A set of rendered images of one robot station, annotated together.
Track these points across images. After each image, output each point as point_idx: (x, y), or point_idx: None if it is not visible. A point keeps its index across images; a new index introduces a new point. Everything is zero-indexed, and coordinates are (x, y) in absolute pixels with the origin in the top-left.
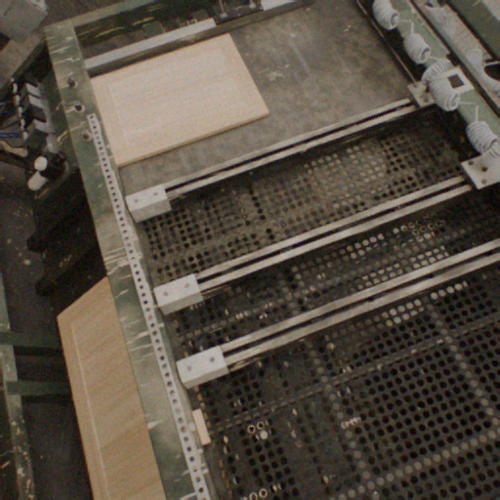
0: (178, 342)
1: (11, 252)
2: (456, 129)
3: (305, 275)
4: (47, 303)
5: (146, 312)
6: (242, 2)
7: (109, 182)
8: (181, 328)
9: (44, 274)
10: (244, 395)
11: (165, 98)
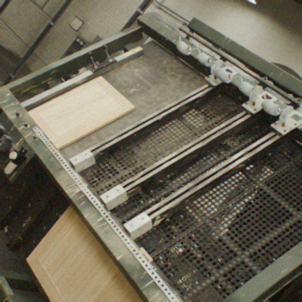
0: (119, 222)
1: None
2: (235, 94)
3: (170, 261)
4: (8, 268)
5: (99, 208)
6: None
7: (56, 156)
8: None
9: (1, 252)
10: (164, 236)
11: (74, 112)
